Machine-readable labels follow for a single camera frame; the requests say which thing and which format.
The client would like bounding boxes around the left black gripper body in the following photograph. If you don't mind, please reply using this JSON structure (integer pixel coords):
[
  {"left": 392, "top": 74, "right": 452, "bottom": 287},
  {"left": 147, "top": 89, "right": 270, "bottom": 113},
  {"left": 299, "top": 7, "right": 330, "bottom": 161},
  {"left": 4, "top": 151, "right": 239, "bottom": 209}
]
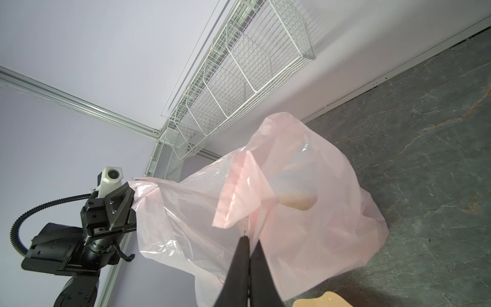
[{"left": 80, "top": 196, "right": 136, "bottom": 265}]

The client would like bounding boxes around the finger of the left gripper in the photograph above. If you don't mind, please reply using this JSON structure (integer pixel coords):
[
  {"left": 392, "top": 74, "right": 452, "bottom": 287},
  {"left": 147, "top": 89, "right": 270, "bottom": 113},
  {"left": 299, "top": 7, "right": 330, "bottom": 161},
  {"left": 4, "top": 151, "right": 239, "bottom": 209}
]
[{"left": 104, "top": 182, "right": 137, "bottom": 230}]

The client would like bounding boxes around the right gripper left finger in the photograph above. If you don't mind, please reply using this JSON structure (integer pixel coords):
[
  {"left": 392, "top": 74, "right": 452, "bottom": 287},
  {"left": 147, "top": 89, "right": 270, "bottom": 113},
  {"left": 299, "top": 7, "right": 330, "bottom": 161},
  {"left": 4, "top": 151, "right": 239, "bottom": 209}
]
[{"left": 214, "top": 236, "right": 250, "bottom": 307}]

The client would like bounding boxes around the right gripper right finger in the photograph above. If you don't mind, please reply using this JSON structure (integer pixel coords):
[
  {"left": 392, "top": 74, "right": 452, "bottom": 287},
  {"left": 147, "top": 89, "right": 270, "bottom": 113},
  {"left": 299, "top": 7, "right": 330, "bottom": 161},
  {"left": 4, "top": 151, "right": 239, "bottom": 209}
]
[{"left": 250, "top": 241, "right": 285, "bottom": 307}]

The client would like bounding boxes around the pink plastic bag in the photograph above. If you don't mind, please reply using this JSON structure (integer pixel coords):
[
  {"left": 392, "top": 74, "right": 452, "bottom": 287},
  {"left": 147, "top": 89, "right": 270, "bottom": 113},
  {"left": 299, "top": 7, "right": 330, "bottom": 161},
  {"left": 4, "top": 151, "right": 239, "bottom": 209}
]
[{"left": 129, "top": 113, "right": 388, "bottom": 306}]

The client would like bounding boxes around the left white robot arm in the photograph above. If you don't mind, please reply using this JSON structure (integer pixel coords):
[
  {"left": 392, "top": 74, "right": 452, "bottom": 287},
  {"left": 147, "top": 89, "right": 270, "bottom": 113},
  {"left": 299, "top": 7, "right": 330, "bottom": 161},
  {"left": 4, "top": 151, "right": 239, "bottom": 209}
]
[{"left": 10, "top": 184, "right": 137, "bottom": 306}]

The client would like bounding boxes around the small white mesh basket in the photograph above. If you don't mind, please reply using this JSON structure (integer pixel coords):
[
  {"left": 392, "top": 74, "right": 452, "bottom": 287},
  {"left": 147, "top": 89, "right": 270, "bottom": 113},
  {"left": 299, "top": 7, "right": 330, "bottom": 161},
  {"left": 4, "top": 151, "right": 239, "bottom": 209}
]
[{"left": 145, "top": 128, "right": 196, "bottom": 182}]

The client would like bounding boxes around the beige scalloped fruit bowl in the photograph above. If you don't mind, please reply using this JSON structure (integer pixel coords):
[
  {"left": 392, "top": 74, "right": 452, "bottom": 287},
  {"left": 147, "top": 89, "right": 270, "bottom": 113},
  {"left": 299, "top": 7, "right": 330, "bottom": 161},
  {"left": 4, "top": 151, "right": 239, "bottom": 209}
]
[{"left": 293, "top": 291, "right": 352, "bottom": 307}]

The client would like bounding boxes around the long white wire basket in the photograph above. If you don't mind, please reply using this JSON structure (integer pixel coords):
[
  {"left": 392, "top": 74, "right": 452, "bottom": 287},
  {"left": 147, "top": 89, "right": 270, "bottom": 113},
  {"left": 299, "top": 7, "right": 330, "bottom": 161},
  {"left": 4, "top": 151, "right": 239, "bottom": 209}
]
[{"left": 159, "top": 1, "right": 316, "bottom": 159}]

